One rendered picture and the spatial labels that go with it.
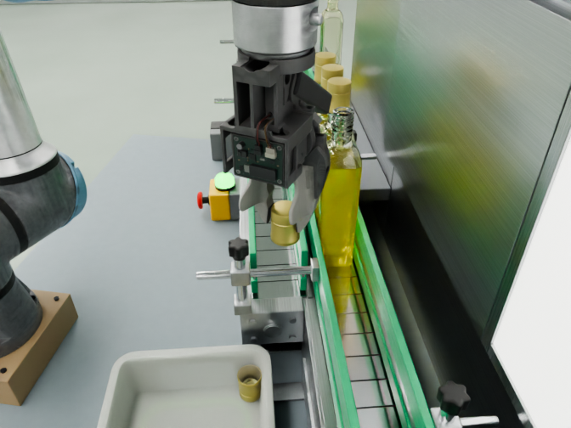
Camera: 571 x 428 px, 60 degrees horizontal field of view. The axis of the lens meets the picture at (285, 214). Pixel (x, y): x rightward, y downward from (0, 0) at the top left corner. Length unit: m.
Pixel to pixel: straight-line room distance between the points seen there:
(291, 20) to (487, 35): 0.23
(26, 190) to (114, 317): 0.28
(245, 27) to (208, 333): 0.58
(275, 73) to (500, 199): 0.26
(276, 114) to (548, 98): 0.23
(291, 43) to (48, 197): 0.52
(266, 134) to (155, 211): 0.77
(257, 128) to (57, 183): 0.46
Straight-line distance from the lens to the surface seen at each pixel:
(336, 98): 0.73
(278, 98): 0.45
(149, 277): 1.02
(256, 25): 0.43
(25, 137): 0.82
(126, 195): 1.27
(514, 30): 0.53
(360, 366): 0.68
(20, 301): 0.87
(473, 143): 0.59
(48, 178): 0.83
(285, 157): 0.45
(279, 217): 0.56
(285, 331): 0.76
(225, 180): 1.08
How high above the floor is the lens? 1.42
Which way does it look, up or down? 36 degrees down
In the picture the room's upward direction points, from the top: straight up
